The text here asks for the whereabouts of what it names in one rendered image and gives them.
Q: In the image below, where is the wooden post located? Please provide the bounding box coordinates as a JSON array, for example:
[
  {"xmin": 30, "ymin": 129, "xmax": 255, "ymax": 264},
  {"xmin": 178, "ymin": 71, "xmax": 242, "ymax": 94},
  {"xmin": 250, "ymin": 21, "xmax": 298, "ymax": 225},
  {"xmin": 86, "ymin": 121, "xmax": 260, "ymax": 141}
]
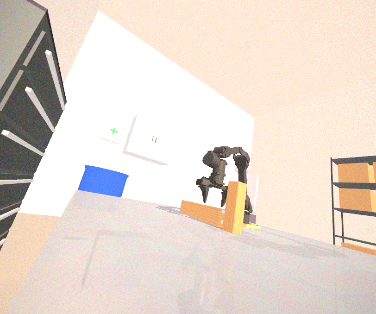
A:
[{"xmin": 222, "ymin": 181, "xmax": 247, "ymax": 234}]

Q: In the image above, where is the light wooden board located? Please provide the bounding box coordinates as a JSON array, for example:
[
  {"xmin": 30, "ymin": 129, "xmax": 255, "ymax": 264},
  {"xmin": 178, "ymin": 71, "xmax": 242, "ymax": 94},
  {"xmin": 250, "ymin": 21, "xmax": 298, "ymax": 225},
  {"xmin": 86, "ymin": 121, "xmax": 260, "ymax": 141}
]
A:
[{"xmin": 180, "ymin": 200, "xmax": 225, "ymax": 228}]

